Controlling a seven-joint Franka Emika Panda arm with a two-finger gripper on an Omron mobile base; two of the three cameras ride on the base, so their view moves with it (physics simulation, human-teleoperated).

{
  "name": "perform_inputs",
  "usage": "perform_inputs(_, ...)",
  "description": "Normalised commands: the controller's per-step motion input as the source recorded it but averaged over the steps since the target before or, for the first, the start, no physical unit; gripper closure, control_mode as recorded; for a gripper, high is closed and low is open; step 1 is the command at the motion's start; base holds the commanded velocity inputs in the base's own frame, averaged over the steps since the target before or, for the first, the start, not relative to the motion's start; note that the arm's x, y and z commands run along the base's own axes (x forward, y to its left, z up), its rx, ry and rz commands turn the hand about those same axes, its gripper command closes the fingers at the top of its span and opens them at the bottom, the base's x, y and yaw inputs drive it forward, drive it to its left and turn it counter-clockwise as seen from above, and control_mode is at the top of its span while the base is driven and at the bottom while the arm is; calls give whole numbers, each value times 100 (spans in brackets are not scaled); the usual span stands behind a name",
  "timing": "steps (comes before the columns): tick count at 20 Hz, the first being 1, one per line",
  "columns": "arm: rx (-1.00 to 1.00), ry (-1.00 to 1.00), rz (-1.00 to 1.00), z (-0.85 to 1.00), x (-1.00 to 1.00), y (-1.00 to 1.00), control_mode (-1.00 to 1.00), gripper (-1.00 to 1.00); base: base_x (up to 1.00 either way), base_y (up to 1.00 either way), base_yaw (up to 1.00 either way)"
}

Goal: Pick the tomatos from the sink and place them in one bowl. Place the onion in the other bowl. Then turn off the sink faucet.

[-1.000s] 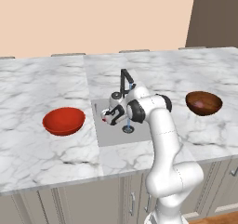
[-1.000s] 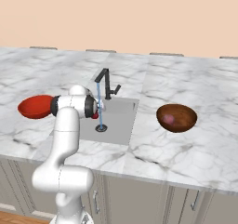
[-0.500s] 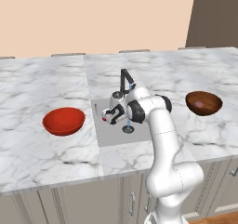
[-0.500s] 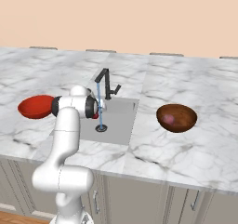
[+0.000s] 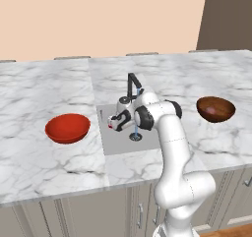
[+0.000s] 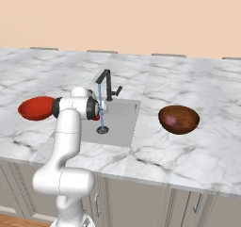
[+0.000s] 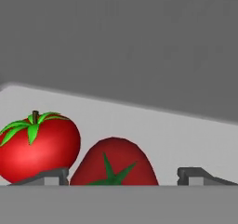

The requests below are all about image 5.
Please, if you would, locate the black sink faucet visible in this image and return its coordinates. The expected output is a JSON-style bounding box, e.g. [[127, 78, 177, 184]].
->
[[126, 72, 144, 101]]

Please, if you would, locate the silver cupboard handle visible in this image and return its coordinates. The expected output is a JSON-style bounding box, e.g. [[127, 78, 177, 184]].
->
[[153, 205, 161, 226], [242, 176, 252, 188], [137, 203, 145, 230]]

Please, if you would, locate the dark sink drain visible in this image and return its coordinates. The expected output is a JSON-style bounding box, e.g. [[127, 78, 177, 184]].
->
[[129, 132, 144, 142]]

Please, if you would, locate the brown wooden bowl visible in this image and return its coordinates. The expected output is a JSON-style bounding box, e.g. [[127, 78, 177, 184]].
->
[[196, 95, 236, 124]]

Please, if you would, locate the grey sink basin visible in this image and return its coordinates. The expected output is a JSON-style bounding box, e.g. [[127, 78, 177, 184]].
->
[[95, 102, 162, 156]]

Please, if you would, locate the beige cupboard door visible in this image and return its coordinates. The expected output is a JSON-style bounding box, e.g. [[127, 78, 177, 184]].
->
[[131, 182, 152, 237], [62, 188, 132, 237], [229, 166, 252, 226], [150, 180, 169, 237], [193, 170, 232, 233], [13, 200, 64, 237]]

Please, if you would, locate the red bowl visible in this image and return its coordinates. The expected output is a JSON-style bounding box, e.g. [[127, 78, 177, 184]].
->
[[44, 113, 92, 145]]

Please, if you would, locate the blue water stream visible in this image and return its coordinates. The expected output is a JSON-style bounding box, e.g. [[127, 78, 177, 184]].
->
[[133, 88, 144, 138]]

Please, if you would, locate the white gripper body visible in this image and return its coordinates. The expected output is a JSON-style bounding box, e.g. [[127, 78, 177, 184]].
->
[[107, 114, 122, 131]]

